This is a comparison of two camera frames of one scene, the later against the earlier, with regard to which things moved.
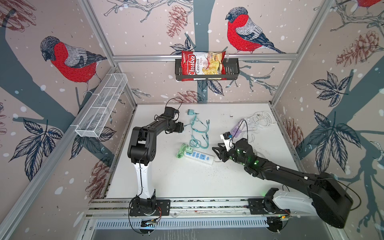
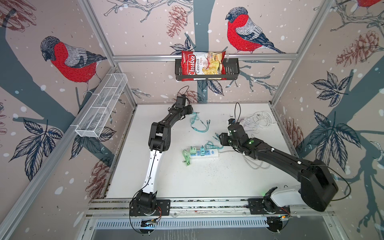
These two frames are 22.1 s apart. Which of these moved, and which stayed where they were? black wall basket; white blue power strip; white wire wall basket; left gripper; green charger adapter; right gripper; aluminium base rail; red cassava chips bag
Moved: white blue power strip; green charger adapter; left gripper; right gripper
Stayed: black wall basket; aluminium base rail; white wire wall basket; red cassava chips bag
